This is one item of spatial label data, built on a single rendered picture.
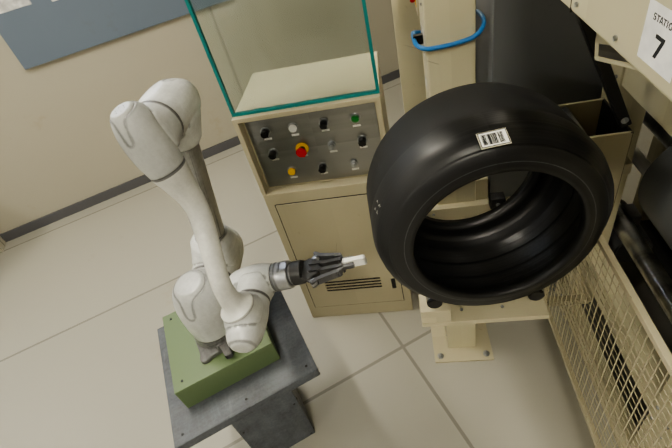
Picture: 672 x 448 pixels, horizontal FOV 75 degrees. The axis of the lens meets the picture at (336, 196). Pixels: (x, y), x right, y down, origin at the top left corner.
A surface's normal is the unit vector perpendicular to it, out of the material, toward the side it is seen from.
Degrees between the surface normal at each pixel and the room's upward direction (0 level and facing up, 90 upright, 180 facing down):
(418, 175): 52
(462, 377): 0
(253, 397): 0
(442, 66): 90
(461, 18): 90
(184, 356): 1
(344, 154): 90
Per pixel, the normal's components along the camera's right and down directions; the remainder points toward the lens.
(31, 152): 0.42, 0.51
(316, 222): -0.05, 0.65
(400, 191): -0.62, 0.14
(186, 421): -0.20, -0.75
